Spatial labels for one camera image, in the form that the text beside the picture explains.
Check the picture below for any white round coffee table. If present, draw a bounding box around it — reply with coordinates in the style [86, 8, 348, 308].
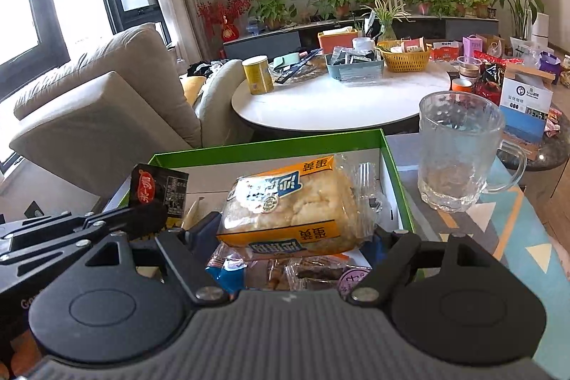
[232, 62, 451, 133]

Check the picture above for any red flower bouquet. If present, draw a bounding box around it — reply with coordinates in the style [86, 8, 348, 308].
[197, 0, 252, 42]

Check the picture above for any beige sofa armchair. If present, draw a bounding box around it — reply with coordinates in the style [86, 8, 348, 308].
[10, 23, 253, 198]

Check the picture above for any yellow woven basket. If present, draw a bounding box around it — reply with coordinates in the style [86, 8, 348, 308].
[377, 41, 432, 72]

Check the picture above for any dark round side table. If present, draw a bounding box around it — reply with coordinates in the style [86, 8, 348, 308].
[503, 104, 569, 172]

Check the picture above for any purple gift bag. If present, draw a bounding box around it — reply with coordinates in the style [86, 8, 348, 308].
[539, 51, 561, 85]

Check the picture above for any green white cardboard box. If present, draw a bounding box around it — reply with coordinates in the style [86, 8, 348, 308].
[104, 128, 416, 269]

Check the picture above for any orange cup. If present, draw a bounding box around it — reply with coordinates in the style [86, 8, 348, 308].
[451, 77, 473, 93]

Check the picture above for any tall leafy floor plant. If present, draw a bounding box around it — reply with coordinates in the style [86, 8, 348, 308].
[491, 0, 545, 40]

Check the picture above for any white blue paper box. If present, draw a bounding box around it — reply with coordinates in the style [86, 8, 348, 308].
[499, 63, 555, 160]

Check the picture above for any black red snack packet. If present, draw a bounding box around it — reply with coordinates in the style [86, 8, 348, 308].
[129, 163, 188, 229]

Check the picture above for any blue plastic basket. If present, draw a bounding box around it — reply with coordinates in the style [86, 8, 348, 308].
[326, 47, 384, 82]

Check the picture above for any pink small box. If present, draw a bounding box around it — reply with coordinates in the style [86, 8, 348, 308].
[463, 34, 484, 57]

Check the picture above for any yellow tin can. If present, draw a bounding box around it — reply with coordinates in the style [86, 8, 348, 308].
[243, 55, 273, 95]

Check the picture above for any orange packaged bread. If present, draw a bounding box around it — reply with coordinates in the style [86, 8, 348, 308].
[216, 153, 374, 260]

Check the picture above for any clear glass mug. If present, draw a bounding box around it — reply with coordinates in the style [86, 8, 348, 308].
[418, 90, 528, 213]

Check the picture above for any spider plant in vase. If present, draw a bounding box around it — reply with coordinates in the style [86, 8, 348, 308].
[363, 0, 411, 41]

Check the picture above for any orange tissue box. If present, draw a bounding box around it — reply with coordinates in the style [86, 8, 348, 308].
[318, 27, 358, 55]

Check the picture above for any grey tv cabinet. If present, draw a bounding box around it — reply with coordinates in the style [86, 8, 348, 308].
[222, 14, 500, 61]

